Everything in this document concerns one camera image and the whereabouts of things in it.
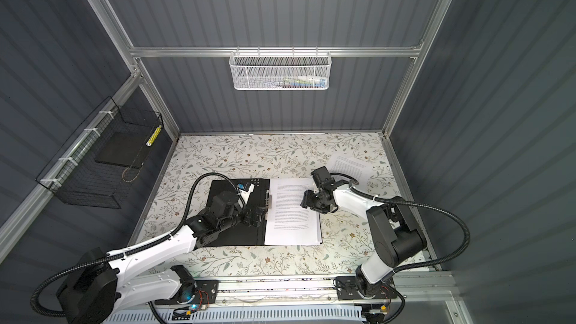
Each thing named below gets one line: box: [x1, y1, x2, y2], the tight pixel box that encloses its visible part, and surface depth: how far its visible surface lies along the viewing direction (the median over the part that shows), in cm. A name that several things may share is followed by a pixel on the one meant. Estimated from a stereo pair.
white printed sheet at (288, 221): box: [264, 177, 321, 246], surface depth 91 cm
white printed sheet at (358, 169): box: [326, 153, 373, 192], surface depth 110 cm
